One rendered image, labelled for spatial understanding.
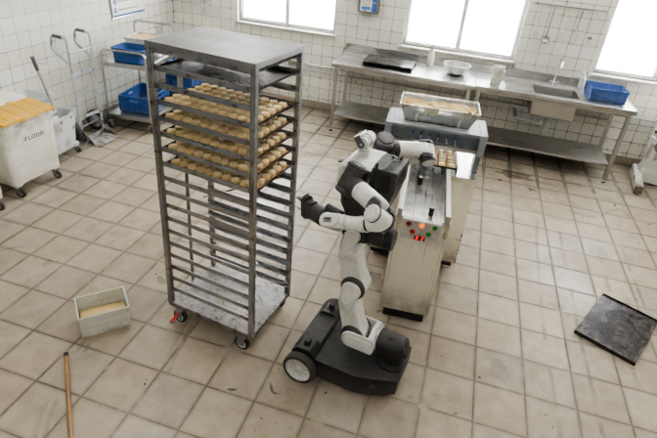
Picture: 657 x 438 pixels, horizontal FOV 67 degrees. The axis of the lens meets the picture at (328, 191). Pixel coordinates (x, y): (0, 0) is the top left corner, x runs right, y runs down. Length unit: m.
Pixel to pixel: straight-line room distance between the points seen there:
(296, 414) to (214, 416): 0.45
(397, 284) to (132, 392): 1.73
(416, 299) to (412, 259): 0.33
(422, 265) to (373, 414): 0.95
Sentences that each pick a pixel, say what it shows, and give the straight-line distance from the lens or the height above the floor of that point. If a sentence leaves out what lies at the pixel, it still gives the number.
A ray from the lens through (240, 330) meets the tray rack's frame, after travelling 3.22.
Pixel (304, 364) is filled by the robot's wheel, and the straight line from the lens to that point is 3.01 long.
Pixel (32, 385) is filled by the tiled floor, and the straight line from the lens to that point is 3.40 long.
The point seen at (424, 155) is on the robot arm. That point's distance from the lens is 2.70.
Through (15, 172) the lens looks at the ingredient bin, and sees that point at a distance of 5.06.
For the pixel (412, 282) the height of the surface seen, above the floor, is 0.35.
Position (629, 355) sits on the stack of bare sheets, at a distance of 4.06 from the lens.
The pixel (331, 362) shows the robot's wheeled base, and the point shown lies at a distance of 3.04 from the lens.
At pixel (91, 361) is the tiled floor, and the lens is 3.42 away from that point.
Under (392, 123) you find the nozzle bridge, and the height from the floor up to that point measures 1.17.
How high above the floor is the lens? 2.42
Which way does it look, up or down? 29 degrees down
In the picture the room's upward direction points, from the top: 6 degrees clockwise
